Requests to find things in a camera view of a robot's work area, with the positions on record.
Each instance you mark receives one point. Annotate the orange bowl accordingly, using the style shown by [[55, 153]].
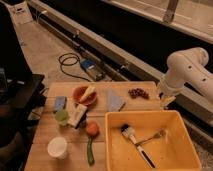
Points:
[[79, 91]]

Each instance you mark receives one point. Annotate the white paper cup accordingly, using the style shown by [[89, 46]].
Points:
[[57, 148]]

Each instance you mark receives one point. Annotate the metal fork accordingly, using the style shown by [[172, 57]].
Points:
[[157, 135]]

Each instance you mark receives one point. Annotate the blue folded cloth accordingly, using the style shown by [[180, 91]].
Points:
[[114, 101]]

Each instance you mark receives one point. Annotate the blue sponge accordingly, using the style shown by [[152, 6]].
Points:
[[60, 103]]

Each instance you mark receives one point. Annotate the orange toy fruit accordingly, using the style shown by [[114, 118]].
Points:
[[92, 129]]

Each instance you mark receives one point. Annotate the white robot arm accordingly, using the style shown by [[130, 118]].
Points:
[[186, 66]]

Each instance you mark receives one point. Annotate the yellow plastic tray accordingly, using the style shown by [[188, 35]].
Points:
[[172, 152]]

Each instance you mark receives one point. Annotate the green plastic cup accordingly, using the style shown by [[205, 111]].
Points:
[[62, 117]]

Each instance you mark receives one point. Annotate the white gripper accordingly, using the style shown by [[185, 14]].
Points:
[[166, 100]]

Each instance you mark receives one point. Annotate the blue power box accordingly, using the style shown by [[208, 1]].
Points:
[[92, 70]]

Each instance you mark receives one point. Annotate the black and white brush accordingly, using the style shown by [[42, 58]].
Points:
[[129, 133]]

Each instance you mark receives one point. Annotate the purple toy grapes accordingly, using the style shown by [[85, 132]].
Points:
[[138, 92]]

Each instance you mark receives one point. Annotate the green toy pepper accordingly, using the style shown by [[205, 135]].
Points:
[[90, 156]]

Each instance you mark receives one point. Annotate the white paper sign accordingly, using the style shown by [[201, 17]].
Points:
[[20, 13]]

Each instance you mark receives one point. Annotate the yellow banana toy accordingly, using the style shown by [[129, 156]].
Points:
[[87, 93]]

